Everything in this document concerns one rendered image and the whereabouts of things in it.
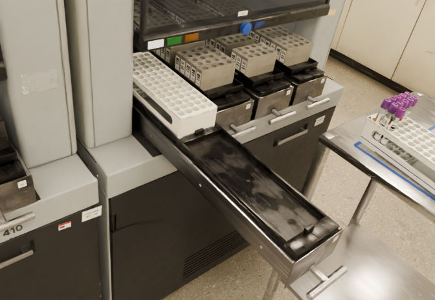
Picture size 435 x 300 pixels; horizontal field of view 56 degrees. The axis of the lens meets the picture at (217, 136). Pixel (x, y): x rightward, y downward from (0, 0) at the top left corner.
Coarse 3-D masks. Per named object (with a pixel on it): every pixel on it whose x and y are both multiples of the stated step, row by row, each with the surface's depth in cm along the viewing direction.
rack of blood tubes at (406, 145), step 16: (368, 128) 90; (384, 128) 87; (400, 128) 88; (416, 128) 89; (368, 144) 91; (400, 144) 85; (416, 144) 84; (432, 144) 85; (400, 160) 86; (416, 160) 89; (432, 160) 82; (432, 176) 86; (432, 192) 81
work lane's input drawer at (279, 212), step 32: (160, 128) 89; (192, 160) 83; (224, 160) 84; (256, 160) 84; (224, 192) 76; (256, 192) 78; (288, 192) 79; (256, 224) 71; (288, 224) 72; (320, 224) 71; (288, 256) 66; (320, 256) 73; (320, 288) 68
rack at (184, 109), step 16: (144, 64) 100; (160, 64) 101; (144, 80) 94; (160, 80) 95; (176, 80) 95; (144, 96) 97; (160, 96) 90; (176, 96) 89; (192, 96) 90; (160, 112) 94; (176, 112) 84; (192, 112) 85; (208, 112) 87; (176, 128) 85; (192, 128) 87
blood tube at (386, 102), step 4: (384, 100) 86; (388, 100) 87; (384, 104) 87; (388, 104) 86; (380, 108) 88; (384, 108) 87; (380, 112) 88; (384, 112) 88; (376, 116) 89; (380, 116) 88; (376, 120) 89; (380, 120) 89
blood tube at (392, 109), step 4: (392, 104) 85; (396, 104) 86; (388, 108) 86; (392, 108) 85; (396, 108) 85; (388, 112) 86; (392, 112) 86; (388, 116) 86; (384, 120) 88; (388, 120) 87; (384, 124) 88; (376, 136) 90; (380, 136) 90
